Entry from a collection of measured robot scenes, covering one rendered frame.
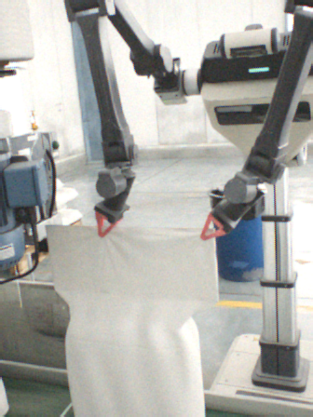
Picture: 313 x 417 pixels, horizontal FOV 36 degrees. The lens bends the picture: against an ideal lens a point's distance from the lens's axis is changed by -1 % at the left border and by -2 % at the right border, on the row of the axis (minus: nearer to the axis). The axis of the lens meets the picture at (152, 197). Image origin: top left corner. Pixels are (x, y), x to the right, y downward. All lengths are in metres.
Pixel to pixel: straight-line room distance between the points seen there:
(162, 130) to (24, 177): 8.77
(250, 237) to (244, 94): 2.06
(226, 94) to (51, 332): 1.14
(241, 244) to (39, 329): 1.86
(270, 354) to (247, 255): 1.61
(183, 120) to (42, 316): 7.88
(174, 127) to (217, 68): 8.12
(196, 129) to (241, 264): 6.23
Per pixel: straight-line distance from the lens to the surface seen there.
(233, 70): 1.55
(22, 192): 1.03
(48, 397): 1.90
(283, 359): 2.00
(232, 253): 3.52
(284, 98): 1.06
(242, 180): 1.07
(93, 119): 10.05
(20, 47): 1.15
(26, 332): 2.08
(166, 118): 9.69
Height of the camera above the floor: 1.44
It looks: 13 degrees down
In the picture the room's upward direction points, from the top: 5 degrees counter-clockwise
